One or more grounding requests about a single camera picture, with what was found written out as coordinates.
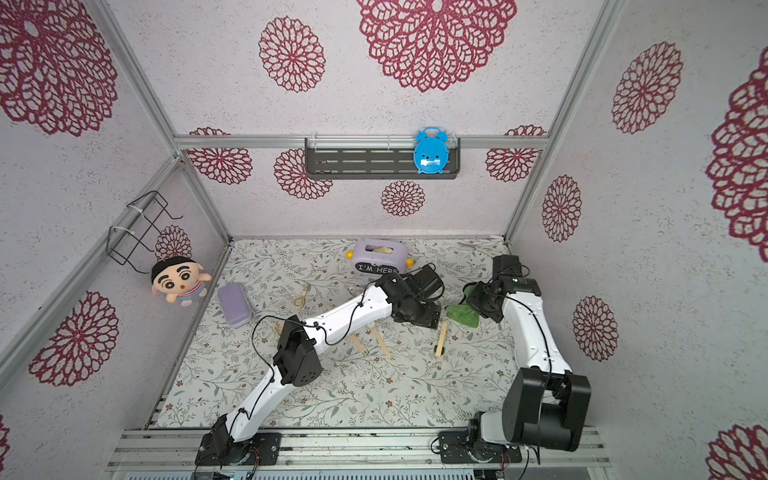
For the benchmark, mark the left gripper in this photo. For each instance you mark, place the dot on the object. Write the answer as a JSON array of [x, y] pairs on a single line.
[[434, 314]]

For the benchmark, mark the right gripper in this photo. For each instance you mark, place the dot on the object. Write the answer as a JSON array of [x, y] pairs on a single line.
[[477, 303]]

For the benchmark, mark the green cleaning cloth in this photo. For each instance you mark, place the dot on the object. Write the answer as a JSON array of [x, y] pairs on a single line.
[[463, 313]]

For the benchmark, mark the beige watch long diagonal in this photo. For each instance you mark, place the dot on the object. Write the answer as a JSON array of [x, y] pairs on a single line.
[[357, 343]]

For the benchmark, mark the beige watch short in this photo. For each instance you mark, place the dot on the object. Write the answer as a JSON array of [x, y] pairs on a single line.
[[300, 300]]

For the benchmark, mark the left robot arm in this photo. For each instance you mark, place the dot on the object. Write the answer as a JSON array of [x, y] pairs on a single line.
[[296, 362]]

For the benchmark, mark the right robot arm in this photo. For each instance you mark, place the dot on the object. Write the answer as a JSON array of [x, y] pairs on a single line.
[[547, 403]]

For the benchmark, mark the purple tissue box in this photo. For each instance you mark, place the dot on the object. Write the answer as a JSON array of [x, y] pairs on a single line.
[[378, 257]]

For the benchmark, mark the blue alarm clock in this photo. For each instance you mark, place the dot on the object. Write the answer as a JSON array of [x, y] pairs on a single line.
[[432, 151]]

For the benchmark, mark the purple pad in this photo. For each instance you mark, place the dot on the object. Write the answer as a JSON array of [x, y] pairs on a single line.
[[234, 305]]

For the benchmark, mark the cartoon boy plush doll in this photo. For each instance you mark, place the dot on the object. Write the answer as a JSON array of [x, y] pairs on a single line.
[[180, 279]]

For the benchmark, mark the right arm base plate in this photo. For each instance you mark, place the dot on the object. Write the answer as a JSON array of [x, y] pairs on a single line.
[[456, 447]]

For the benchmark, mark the grey wall shelf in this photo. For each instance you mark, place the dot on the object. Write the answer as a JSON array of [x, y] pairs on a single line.
[[385, 163]]

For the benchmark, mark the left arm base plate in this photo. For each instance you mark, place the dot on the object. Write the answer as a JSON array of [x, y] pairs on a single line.
[[252, 449]]

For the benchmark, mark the black wire rack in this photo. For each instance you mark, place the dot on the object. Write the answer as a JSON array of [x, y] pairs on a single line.
[[124, 241]]

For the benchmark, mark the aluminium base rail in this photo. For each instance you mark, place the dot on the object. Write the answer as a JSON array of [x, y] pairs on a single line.
[[329, 448]]

